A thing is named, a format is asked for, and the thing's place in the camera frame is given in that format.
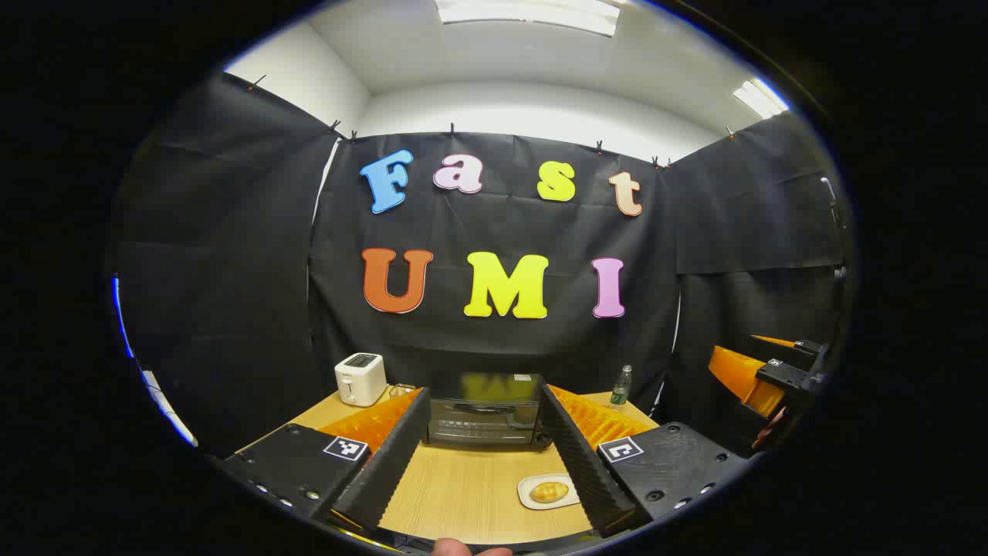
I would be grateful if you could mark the white side desk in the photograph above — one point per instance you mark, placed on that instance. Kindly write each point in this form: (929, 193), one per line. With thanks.
(166, 409)

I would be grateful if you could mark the green label water bottle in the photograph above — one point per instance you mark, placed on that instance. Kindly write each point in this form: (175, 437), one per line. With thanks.
(620, 390)

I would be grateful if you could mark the long ceiling light panel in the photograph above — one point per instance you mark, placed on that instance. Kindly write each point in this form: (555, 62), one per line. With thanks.
(532, 11)

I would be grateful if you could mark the black backdrop cloth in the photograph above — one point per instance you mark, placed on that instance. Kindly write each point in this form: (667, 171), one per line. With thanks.
(494, 224)

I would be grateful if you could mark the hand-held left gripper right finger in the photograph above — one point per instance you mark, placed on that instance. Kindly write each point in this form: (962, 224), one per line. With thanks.
(583, 459)

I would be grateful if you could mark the black tripod stand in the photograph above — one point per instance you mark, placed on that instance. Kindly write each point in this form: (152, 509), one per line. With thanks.
(832, 201)

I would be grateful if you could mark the white plate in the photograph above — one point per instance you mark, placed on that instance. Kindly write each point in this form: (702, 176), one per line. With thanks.
(529, 498)

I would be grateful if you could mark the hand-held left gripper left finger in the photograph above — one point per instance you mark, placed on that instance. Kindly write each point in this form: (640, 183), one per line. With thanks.
(390, 459)

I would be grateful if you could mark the white toaster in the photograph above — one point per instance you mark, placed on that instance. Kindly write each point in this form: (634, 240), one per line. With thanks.
(359, 380)

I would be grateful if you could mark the golden bread roll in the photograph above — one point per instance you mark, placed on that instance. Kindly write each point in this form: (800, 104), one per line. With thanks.
(549, 492)

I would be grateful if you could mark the black electric oven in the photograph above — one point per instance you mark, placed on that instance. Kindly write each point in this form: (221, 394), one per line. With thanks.
(482, 417)

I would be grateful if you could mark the small ceiling light panel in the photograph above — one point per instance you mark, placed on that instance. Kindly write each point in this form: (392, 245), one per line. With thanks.
(760, 96)

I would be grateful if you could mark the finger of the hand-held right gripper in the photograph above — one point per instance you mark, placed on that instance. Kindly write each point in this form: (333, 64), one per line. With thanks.
(741, 374)
(806, 347)

